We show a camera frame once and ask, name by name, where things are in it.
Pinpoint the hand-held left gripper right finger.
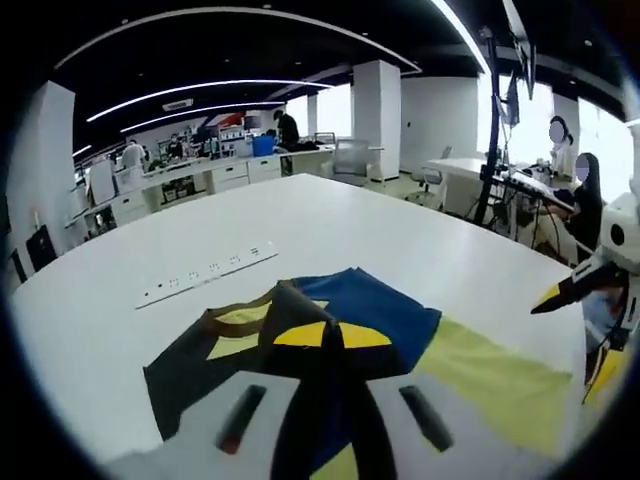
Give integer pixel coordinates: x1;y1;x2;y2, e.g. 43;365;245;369
335;323;546;480

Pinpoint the mesh office chair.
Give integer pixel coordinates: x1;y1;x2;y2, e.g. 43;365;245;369
333;139;372;187

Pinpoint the white desk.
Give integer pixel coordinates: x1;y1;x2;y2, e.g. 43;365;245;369
427;157;489;217

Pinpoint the white table power strip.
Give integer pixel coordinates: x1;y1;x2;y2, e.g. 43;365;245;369
134;240;279;311

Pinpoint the long white counter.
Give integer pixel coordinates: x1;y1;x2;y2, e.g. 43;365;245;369
74;144;337;227

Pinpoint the curved ceiling light strip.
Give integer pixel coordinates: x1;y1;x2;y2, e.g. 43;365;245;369
120;100;287;134
86;79;334;123

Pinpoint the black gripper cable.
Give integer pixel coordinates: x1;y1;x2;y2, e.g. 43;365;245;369
579;319;629;406

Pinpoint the black monitor stand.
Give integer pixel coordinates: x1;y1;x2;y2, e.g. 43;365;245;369
471;0;539;227

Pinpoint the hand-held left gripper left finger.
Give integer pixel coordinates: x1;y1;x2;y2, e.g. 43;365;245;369
106;321;336;480

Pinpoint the straight ceiling light strip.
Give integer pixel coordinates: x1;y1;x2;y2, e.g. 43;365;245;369
429;0;489;74

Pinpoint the yellow grey blue garment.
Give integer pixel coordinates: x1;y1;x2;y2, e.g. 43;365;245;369
143;267;574;480

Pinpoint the white office chair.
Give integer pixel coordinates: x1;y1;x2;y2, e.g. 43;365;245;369
405;165;446;207

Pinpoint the black box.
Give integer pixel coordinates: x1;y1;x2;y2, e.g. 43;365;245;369
25;224;59;272

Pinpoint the white board panel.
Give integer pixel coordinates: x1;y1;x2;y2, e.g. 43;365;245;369
89;162;119;204

